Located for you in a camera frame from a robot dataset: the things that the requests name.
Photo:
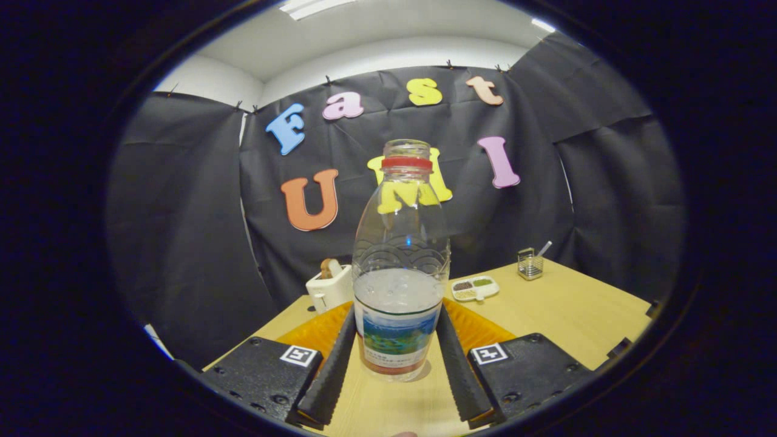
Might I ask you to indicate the white divided dish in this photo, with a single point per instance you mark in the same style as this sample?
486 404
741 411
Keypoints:
476 289

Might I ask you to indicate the black backdrop cloth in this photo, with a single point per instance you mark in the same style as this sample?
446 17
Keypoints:
182 243

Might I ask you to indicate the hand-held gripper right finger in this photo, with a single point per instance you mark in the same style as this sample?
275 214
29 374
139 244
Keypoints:
464 376

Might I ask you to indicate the white side desk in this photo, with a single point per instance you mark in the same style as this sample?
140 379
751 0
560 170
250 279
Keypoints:
156 340

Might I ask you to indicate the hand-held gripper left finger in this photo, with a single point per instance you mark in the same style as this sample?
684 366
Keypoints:
331 376

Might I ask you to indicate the clear plastic juice bottle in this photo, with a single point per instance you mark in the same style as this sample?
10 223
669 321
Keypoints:
397 303

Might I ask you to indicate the wooden table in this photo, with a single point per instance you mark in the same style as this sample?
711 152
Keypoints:
564 315

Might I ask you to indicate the small ceiling light panel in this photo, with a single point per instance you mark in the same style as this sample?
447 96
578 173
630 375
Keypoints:
543 25

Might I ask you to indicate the large ceiling light panel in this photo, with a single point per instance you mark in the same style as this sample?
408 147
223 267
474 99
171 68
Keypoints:
315 7

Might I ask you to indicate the black table edge clamp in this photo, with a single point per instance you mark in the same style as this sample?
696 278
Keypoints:
652 309
619 348

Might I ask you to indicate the brown bread slice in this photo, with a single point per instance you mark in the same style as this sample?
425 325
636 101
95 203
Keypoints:
331 268

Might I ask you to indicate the white toaster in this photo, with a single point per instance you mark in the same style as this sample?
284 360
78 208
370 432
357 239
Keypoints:
331 292

